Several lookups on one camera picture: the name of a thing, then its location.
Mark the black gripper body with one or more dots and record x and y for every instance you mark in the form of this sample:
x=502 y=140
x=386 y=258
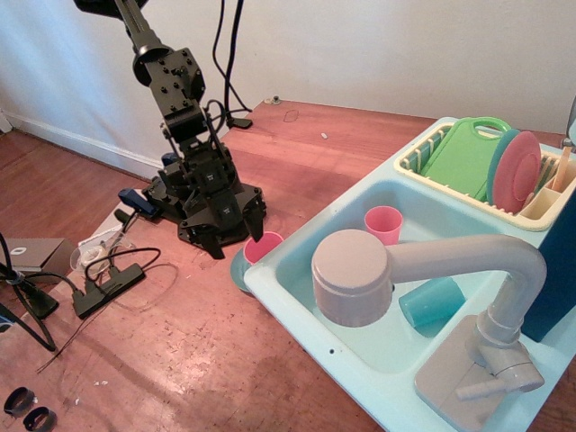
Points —
x=222 y=215

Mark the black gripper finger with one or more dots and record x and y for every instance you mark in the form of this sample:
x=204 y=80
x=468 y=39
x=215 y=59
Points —
x=209 y=243
x=254 y=221

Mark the pink plastic cup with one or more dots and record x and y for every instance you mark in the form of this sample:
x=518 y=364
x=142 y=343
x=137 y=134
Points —
x=253 y=251

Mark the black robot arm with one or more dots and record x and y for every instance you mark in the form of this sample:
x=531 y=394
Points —
x=198 y=187

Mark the teal plate under cup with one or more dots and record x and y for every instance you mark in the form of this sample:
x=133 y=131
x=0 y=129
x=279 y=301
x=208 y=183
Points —
x=238 y=269

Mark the pink cup in sink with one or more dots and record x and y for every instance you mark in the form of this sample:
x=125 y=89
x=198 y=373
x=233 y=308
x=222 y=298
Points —
x=385 y=223

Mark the light blue toy sink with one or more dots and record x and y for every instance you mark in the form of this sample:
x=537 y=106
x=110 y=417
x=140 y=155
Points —
x=377 y=364

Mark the teal plastic cup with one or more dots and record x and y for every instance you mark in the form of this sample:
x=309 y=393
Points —
x=431 y=305

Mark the blue clamp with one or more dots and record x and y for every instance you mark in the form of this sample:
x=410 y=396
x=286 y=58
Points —
x=137 y=202

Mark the red rubber band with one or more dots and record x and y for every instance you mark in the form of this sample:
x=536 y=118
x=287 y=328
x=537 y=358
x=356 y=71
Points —
x=291 y=116

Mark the clear plastic bag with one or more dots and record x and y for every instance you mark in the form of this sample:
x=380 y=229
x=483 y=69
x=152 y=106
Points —
x=93 y=254

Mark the black usb hub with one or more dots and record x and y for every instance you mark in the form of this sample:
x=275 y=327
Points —
x=96 y=296

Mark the grey box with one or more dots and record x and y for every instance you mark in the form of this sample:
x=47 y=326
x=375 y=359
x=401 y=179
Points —
x=50 y=256

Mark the black power adapter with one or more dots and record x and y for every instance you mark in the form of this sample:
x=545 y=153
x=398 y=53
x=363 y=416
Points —
x=41 y=303

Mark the green cutting board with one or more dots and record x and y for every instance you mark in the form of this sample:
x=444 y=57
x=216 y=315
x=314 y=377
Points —
x=462 y=159

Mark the teal plate in rack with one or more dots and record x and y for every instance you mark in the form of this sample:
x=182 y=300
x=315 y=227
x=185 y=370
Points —
x=501 y=147

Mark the pink plate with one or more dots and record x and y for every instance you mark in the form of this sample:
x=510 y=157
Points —
x=517 y=173

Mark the grey toy faucet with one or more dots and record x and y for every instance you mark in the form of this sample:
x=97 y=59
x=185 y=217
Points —
x=482 y=359

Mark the cream dish rack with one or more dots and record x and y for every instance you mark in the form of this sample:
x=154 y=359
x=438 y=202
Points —
x=542 y=207

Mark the wooden utensil in rack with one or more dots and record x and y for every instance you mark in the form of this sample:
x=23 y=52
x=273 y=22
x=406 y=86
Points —
x=562 y=168

